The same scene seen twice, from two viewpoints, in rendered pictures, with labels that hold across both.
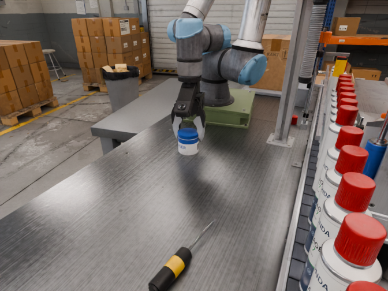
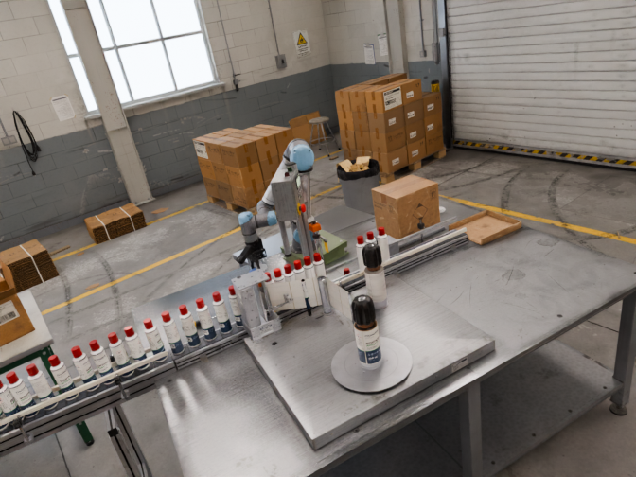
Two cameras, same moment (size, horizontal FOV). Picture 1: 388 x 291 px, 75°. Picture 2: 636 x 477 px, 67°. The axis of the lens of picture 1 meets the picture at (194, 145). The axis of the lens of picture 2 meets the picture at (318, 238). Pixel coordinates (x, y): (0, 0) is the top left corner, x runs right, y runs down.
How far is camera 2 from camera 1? 213 cm
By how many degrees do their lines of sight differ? 36
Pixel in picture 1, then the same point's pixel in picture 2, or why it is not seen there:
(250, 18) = not seen: hidden behind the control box
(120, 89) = (352, 190)
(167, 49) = (474, 112)
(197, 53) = (247, 231)
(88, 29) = (351, 103)
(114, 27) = (377, 101)
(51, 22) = (338, 76)
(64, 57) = not seen: hidden behind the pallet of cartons
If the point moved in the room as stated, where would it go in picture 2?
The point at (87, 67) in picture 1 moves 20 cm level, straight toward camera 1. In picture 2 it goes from (349, 148) to (346, 151)
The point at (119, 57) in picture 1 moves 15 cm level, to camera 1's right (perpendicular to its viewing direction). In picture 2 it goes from (382, 137) to (394, 138)
